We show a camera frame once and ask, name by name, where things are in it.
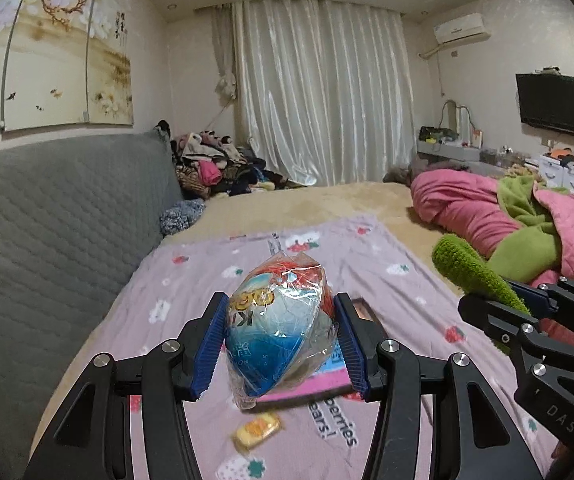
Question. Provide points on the white drawer cabinet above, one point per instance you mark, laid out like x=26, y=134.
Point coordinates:
x=564, y=172

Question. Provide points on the yellow snack packet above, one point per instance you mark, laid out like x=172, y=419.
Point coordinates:
x=257, y=430

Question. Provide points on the pink quilt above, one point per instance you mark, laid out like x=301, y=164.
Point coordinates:
x=452, y=205

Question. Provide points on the green fleece blanket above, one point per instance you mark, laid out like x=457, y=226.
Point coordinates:
x=527, y=245

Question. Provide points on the white curtain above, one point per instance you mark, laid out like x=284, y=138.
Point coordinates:
x=322, y=95

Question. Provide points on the black wall television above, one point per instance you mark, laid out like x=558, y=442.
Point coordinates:
x=551, y=102

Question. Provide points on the flower wall painting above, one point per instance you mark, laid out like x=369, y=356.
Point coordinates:
x=52, y=60

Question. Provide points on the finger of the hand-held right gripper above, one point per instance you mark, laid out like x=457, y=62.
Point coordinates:
x=492, y=317
x=537, y=300

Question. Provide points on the white air conditioner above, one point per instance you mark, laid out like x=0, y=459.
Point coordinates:
x=462, y=29

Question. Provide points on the blue knitted cloth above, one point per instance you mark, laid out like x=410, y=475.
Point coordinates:
x=182, y=216

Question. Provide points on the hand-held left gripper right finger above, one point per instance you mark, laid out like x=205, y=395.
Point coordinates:
x=352, y=345

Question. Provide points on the strawberry printed blanket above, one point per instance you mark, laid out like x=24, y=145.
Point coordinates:
x=192, y=270

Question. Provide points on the shallow tray with pink book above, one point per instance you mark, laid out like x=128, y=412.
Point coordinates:
x=317, y=387

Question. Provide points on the pile of clothes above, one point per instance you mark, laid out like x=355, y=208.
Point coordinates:
x=212, y=165

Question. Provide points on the grey furry cloth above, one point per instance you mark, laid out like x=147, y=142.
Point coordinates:
x=417, y=172

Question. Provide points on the grey vanity table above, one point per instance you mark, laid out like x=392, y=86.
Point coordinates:
x=449, y=150

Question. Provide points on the grey quilted headboard cover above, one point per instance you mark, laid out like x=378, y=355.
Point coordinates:
x=42, y=235

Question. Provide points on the vanity mirror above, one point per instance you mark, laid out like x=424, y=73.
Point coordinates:
x=449, y=117

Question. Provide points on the blue egg toy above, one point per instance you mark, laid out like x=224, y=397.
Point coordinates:
x=277, y=325

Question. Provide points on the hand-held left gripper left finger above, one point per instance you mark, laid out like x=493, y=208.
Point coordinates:
x=212, y=345

